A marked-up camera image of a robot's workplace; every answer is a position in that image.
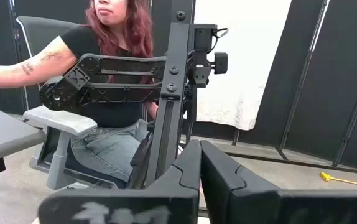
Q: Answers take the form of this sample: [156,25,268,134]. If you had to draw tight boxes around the grey desk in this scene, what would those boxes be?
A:
[0,101,47,181]

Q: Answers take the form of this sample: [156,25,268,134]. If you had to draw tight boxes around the person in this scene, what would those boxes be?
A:
[0,0,160,183]

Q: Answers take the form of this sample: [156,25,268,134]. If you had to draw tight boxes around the yellow extension cable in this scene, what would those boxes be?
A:
[320,171,357,187]

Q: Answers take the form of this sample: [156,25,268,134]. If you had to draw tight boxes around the black clamp-mounted camera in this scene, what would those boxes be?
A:
[187,23,230,90]

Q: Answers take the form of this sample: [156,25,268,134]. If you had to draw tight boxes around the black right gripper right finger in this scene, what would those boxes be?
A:
[200,139,357,224]

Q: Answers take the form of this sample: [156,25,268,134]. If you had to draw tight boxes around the white fabric sheet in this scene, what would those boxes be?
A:
[193,0,293,131]

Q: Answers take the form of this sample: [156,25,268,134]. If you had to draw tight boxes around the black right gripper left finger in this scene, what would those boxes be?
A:
[37,139,202,224]

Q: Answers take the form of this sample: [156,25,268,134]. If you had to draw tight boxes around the grey office chair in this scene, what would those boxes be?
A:
[16,15,150,191]

